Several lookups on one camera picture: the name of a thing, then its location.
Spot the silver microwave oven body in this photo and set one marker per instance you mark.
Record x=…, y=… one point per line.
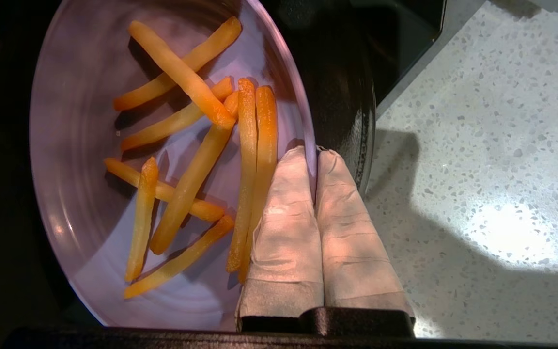
x=405, y=48

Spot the purple plate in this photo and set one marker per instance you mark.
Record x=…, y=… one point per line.
x=80, y=121

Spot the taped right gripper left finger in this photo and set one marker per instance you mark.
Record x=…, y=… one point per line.
x=286, y=252

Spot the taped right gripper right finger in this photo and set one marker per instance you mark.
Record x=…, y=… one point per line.
x=351, y=252

